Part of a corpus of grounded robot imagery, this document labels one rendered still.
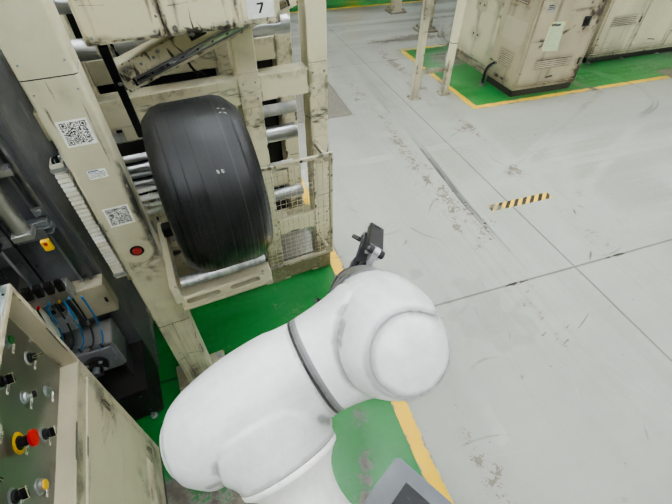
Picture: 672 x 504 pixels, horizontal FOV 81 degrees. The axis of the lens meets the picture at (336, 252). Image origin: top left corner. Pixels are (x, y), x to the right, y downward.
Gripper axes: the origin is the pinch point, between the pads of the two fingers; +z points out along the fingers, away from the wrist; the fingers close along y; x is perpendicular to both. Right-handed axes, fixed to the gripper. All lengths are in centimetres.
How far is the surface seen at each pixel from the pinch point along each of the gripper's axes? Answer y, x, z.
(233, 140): -14, -38, 53
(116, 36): -24, -83, 60
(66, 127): 6, -75, 44
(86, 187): 20, -68, 55
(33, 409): 73, -45, 34
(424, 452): 65, 100, 101
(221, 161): -7, -38, 50
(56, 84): -3, -78, 38
